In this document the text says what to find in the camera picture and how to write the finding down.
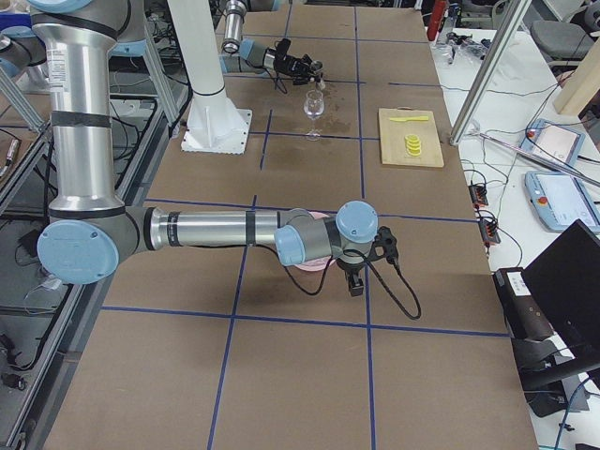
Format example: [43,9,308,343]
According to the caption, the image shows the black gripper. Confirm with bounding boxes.
[274,53,314,85]
[337,248,368,296]

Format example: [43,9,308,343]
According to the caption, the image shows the steel jigger cup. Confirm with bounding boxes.
[310,60,325,91]

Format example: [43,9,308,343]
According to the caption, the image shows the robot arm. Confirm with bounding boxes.
[219,0,323,85]
[30,1,383,296]

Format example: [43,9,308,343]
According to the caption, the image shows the clear wine glass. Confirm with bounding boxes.
[304,89,324,141]

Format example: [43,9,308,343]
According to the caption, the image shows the pink bowl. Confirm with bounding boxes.
[294,211,333,272]

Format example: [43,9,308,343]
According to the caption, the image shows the bamboo cutting board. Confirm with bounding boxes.
[378,108,444,169]

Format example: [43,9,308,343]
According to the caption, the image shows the yellow plastic knife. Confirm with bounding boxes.
[388,115,429,123]

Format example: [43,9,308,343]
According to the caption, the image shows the red cylinder bottle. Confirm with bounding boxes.
[427,0,446,42]

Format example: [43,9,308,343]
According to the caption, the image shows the metal rod green clamp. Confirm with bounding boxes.
[466,130,600,188]

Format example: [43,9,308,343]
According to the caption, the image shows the black laptop monitor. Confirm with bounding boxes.
[522,219,599,351]

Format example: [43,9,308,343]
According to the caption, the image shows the teach pendant near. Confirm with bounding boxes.
[524,171,599,233]

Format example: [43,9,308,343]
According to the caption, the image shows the teach pendant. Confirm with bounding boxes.
[524,171,599,233]
[520,119,585,166]

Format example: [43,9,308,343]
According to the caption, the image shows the teach pendant far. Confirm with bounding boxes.
[520,119,585,166]

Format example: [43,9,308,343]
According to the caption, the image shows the grey office chair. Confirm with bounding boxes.
[530,1,599,68]

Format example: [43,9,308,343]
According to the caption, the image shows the blue storage bin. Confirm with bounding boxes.
[0,0,31,30]

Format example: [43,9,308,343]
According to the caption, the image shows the black camera cable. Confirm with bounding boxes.
[280,247,422,321]

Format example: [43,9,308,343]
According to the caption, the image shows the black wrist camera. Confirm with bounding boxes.
[275,38,291,59]
[369,226,399,265]

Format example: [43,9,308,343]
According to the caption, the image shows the aluminium frame post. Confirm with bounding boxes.
[449,0,532,146]

